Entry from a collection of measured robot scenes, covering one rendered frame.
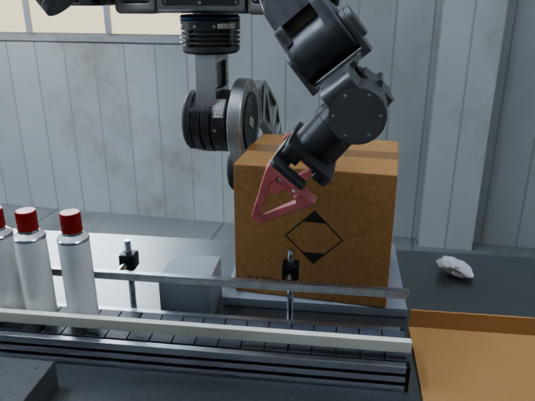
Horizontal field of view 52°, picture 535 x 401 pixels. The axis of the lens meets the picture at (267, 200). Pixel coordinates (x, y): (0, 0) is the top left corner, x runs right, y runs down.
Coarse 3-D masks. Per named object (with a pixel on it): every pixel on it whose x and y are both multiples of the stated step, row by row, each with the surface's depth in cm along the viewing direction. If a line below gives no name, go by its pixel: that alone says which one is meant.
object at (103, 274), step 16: (96, 272) 96; (112, 272) 96; (128, 272) 96; (144, 272) 96; (256, 288) 93; (272, 288) 92; (288, 288) 92; (304, 288) 92; (320, 288) 91; (336, 288) 91; (352, 288) 90; (368, 288) 90; (384, 288) 90; (400, 288) 90
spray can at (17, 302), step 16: (0, 208) 90; (0, 224) 91; (0, 240) 90; (0, 256) 91; (0, 272) 92; (16, 272) 94; (0, 288) 93; (16, 288) 95; (0, 304) 94; (16, 304) 95
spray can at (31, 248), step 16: (32, 208) 90; (32, 224) 89; (16, 240) 89; (32, 240) 89; (16, 256) 91; (32, 256) 90; (48, 256) 93; (32, 272) 91; (48, 272) 93; (32, 288) 92; (48, 288) 94; (32, 304) 93; (48, 304) 94
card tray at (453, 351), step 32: (416, 320) 102; (448, 320) 101; (480, 320) 100; (512, 320) 99; (416, 352) 95; (448, 352) 95; (480, 352) 95; (512, 352) 95; (448, 384) 87; (480, 384) 87; (512, 384) 87
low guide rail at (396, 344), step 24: (0, 312) 92; (24, 312) 92; (48, 312) 92; (192, 336) 89; (216, 336) 88; (240, 336) 88; (264, 336) 87; (288, 336) 87; (312, 336) 86; (336, 336) 86; (360, 336) 86
